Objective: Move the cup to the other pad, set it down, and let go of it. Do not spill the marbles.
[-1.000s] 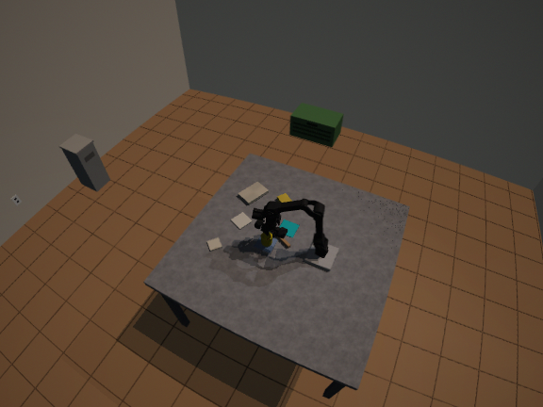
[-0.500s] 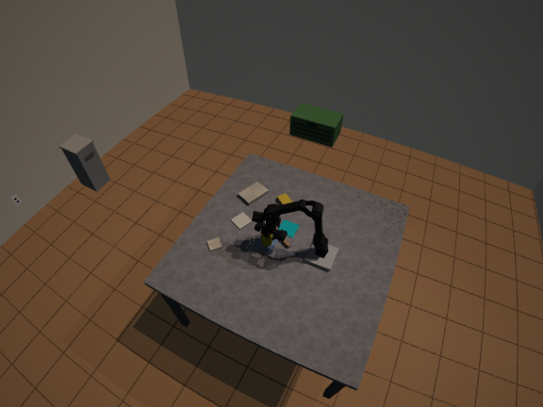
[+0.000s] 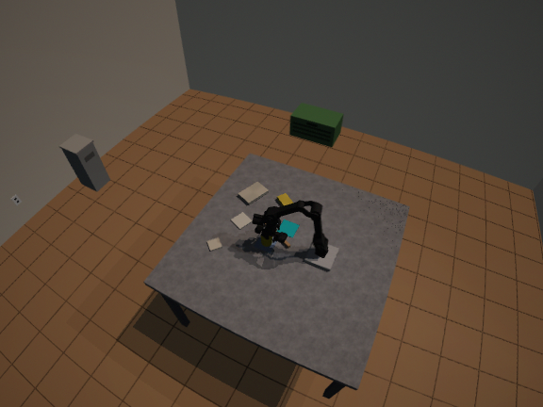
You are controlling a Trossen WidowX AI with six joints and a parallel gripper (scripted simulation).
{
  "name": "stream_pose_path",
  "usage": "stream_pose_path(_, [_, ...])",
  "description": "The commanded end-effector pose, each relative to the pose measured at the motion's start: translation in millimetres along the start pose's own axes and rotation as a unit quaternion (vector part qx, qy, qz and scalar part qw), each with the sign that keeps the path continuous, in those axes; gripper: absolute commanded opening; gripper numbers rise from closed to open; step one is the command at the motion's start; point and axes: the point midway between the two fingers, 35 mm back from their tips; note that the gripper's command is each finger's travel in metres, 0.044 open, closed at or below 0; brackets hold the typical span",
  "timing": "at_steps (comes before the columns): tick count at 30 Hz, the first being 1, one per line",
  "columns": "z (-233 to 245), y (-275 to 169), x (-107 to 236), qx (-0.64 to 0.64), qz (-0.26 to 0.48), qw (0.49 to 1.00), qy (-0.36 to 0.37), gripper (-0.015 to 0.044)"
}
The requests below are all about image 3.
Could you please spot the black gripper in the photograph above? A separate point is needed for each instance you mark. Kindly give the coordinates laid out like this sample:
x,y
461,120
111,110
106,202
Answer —
x,y
280,237

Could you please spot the yellow rectangular block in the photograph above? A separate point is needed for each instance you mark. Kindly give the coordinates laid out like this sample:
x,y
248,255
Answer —
x,y
284,199

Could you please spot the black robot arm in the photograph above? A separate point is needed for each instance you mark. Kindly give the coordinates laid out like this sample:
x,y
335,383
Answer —
x,y
272,214

